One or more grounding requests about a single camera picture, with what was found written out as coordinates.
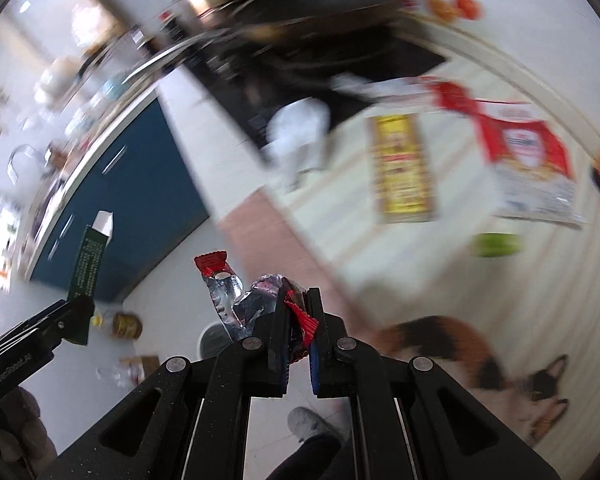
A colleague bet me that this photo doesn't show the blue kitchen cabinets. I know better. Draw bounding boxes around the blue kitchen cabinets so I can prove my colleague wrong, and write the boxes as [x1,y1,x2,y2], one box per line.
[30,95,212,304]

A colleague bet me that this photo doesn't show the small cardboard box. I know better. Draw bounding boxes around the small cardboard box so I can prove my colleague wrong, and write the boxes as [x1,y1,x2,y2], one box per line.
[119,355,161,377]

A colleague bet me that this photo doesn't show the white crumpled tissue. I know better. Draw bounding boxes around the white crumpled tissue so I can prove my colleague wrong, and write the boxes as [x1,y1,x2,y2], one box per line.
[265,97,332,192]

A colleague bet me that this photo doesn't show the black wok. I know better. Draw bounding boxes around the black wok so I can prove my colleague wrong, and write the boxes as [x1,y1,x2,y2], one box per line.
[220,0,437,32]

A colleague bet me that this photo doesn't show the red silver snack wrapper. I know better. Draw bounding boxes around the red silver snack wrapper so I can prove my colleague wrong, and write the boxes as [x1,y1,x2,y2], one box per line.
[194,251,322,364]

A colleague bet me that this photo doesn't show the green carton box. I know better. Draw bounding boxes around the green carton box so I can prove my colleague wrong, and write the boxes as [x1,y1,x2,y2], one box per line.
[66,210,115,347]

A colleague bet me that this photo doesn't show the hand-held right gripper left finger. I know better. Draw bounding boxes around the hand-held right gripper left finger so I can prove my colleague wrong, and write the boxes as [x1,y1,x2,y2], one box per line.
[37,286,293,480]

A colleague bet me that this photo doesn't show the grey slipper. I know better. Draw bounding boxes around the grey slipper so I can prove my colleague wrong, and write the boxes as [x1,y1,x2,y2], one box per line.
[287,406,346,444]

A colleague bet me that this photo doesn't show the person's dark fleece pants legs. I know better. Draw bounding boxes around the person's dark fleece pants legs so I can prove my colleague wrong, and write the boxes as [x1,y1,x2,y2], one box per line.
[265,434,355,480]

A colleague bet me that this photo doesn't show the white trash bin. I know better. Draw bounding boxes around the white trash bin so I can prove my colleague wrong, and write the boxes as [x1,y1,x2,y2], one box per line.
[197,322,242,361]

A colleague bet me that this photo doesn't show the black gas stove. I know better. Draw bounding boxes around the black gas stove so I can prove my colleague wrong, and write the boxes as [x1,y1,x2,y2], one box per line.
[180,10,452,162]

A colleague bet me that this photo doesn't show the yellow cooking oil bottle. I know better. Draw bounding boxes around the yellow cooking oil bottle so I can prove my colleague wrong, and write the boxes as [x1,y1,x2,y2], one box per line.
[92,310,144,341]

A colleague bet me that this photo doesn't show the striped cat print cloth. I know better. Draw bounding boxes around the striped cat print cloth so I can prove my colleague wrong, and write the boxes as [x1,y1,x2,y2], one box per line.
[214,25,600,466]

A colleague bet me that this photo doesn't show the white plastic wrapper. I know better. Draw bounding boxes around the white plastic wrapper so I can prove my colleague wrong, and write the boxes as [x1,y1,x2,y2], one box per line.
[330,74,433,111]

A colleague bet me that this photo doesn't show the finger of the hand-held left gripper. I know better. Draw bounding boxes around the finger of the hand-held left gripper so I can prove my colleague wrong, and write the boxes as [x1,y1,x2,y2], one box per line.
[44,294,97,347]
[0,299,68,337]

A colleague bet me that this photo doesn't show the steel faucet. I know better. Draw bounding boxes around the steel faucet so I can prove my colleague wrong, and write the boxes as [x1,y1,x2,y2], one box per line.
[7,144,47,187]

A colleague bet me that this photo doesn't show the green round object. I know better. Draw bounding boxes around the green round object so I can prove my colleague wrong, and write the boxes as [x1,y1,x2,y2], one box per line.
[472,232,524,259]

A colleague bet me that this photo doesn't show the person's left hand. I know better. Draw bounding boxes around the person's left hand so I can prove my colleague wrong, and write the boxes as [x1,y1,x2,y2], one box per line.
[0,387,58,468]

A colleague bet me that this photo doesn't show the yellow snack packet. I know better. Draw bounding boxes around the yellow snack packet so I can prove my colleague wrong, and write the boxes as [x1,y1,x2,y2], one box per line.
[367,114,439,225]

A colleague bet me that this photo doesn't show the clear plastic bottle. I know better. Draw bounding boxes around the clear plastic bottle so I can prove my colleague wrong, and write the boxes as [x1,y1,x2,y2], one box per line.
[96,365,146,389]

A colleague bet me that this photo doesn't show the red white plastic bag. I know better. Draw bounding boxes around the red white plastic bag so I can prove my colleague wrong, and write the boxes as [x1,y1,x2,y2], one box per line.
[421,76,589,229]

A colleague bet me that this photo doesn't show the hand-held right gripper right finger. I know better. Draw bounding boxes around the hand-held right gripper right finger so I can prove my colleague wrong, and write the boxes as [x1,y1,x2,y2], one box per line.
[305,287,563,480]

